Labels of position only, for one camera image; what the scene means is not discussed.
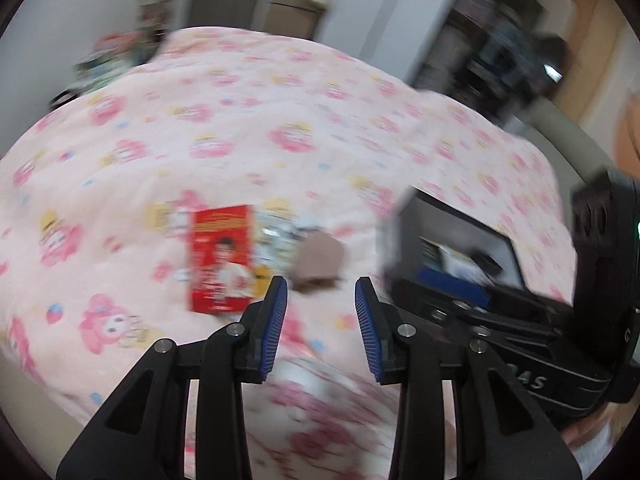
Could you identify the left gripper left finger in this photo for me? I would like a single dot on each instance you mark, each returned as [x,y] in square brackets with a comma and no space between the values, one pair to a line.
[238,354]

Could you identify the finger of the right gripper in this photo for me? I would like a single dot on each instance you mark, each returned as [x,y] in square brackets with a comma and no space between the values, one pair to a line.
[466,291]

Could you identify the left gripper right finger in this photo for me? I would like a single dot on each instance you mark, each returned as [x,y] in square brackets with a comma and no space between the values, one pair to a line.
[404,352]

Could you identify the red portrait envelope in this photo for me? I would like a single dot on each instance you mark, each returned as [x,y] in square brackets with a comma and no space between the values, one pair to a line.
[222,281]

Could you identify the person's right hand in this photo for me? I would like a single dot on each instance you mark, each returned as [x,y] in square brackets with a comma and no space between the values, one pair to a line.
[593,437]

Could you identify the black storage box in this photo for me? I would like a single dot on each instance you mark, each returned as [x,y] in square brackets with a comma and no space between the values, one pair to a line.
[426,241]

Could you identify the brown face mask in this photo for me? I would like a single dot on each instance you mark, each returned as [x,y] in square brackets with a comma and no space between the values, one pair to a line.
[317,263]

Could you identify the clear plastic accessory bag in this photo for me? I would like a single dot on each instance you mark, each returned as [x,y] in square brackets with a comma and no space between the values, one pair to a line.
[277,239]

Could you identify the pink cartoon print blanket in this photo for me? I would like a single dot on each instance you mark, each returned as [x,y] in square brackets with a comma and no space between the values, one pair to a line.
[97,198]

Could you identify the dark cluttered shelf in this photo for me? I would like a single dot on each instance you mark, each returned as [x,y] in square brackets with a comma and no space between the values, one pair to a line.
[492,56]

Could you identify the white wardrobe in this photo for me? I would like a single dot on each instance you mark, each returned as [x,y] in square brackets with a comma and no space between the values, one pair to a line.
[391,35]

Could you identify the grey bed frame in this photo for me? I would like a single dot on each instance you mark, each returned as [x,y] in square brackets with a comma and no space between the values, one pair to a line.
[574,156]

